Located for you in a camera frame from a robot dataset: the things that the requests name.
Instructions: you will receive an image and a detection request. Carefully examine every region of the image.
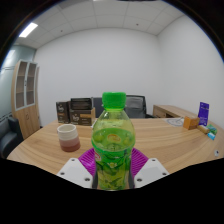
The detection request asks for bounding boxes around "rectangular ceiling light panel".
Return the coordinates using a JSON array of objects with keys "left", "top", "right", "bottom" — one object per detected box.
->
[{"left": 18, "top": 22, "right": 39, "bottom": 39}]

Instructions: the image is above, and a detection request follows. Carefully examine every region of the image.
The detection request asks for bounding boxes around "black leather sofa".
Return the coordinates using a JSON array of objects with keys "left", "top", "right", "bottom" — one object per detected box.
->
[{"left": 0, "top": 116, "right": 24, "bottom": 159}]

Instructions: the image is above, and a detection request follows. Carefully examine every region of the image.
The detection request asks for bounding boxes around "dark brown orange-striped carton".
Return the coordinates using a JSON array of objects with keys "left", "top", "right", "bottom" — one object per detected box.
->
[{"left": 68, "top": 108, "right": 97, "bottom": 127}]

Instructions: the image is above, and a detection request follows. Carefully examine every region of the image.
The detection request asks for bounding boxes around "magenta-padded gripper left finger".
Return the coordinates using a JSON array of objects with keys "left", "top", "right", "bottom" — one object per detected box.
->
[{"left": 56, "top": 147, "right": 99, "bottom": 189}]

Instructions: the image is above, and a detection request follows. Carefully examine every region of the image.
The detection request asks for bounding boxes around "purple standing card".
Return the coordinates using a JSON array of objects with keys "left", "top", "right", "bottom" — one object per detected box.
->
[{"left": 197, "top": 101, "right": 210, "bottom": 127}]

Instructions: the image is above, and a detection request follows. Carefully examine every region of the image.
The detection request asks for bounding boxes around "wooden glass-door shelf unit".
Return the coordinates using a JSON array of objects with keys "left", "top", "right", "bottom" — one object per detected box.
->
[{"left": 10, "top": 59, "right": 41, "bottom": 139}]

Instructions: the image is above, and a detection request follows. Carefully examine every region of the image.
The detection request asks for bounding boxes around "small wooden block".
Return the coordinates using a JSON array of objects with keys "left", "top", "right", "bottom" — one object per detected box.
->
[{"left": 182, "top": 115, "right": 201, "bottom": 131}]

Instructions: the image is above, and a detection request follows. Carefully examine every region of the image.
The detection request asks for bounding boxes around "small green box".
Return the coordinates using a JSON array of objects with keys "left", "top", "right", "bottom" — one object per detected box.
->
[{"left": 206, "top": 124, "right": 218, "bottom": 135}]

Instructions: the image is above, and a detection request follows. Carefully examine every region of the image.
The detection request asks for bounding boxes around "wooden side desk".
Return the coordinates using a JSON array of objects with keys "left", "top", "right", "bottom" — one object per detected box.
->
[{"left": 152, "top": 104, "right": 193, "bottom": 120}]

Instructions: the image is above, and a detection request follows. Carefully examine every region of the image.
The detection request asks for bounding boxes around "green tea bottle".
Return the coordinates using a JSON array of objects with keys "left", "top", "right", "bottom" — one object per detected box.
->
[{"left": 90, "top": 91, "right": 137, "bottom": 192}]

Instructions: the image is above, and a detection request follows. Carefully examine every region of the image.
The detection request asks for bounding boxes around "black padded office chair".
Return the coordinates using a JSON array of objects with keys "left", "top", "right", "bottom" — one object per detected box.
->
[{"left": 92, "top": 97, "right": 104, "bottom": 118}]

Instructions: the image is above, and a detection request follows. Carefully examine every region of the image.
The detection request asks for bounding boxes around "black flat carton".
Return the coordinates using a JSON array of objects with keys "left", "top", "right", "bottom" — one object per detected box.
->
[{"left": 69, "top": 97, "right": 94, "bottom": 111}]

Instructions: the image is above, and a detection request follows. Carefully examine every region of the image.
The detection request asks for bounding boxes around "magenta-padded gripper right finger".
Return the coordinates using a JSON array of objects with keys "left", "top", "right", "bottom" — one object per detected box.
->
[{"left": 128, "top": 147, "right": 170, "bottom": 189}]

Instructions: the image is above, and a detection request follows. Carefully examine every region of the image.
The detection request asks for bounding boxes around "black mesh office chair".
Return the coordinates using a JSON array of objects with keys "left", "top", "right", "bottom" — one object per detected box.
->
[{"left": 124, "top": 95, "right": 155, "bottom": 120}]

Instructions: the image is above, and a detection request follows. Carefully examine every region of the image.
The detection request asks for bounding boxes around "round white disc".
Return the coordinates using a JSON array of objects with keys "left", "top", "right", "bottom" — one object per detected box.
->
[{"left": 165, "top": 117, "right": 185, "bottom": 127}]

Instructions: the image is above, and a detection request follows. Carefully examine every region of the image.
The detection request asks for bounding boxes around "white and pink ribbed mug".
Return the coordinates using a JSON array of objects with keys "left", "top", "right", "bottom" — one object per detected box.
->
[{"left": 56, "top": 123, "right": 81, "bottom": 153}]

